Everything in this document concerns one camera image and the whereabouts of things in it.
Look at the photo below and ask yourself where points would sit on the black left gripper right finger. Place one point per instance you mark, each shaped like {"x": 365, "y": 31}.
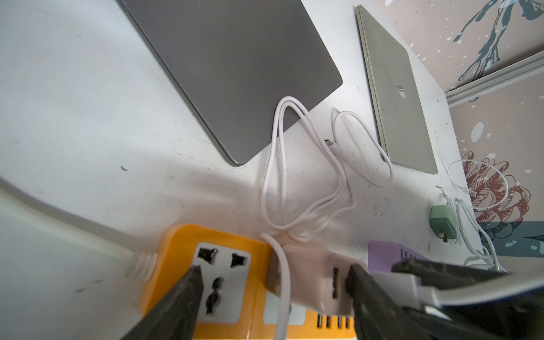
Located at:
{"x": 376, "y": 315}

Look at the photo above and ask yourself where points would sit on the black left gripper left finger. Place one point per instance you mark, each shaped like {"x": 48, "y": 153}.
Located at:
{"x": 175, "y": 315}

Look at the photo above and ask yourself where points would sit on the pink charger adapter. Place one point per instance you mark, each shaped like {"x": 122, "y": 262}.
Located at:
{"x": 318, "y": 280}

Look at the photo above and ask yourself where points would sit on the green charger adapter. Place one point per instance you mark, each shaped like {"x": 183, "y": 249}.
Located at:
{"x": 443, "y": 223}

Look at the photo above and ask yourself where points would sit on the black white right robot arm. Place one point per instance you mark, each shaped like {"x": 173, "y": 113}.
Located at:
{"x": 508, "y": 305}

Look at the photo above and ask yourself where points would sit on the silver laptop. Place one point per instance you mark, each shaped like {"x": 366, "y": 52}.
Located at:
{"x": 399, "y": 115}

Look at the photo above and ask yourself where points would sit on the dark grey laptop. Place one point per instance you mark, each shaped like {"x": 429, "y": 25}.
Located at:
{"x": 235, "y": 60}

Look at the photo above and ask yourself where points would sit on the purple power strip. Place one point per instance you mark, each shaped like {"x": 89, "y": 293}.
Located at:
{"x": 383, "y": 255}

